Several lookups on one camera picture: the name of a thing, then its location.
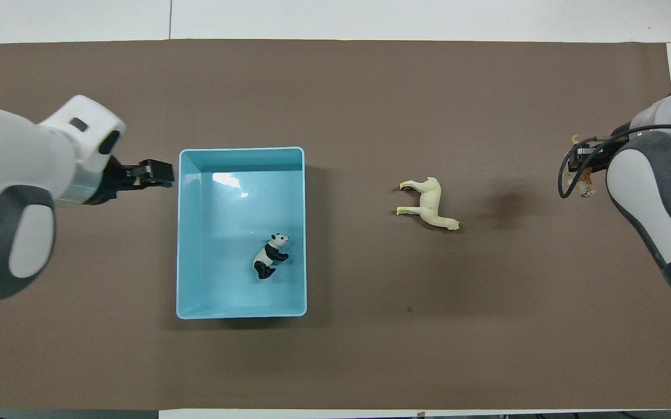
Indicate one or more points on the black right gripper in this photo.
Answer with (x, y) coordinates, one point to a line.
(603, 154)

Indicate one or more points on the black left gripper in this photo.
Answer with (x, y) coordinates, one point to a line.
(115, 177)

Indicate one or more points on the orange striped tiger toy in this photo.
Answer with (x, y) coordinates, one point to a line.
(584, 187)

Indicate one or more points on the black and white panda toy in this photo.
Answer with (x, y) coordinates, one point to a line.
(268, 256)

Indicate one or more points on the cream white horse toy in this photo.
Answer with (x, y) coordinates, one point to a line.
(431, 203)

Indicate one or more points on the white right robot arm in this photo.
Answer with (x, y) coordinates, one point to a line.
(655, 186)

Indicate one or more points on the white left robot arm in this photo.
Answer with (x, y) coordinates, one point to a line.
(15, 174)

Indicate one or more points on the light blue storage box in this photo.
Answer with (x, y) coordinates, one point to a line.
(224, 203)

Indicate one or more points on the brown table mat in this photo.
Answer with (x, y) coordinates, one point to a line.
(370, 349)

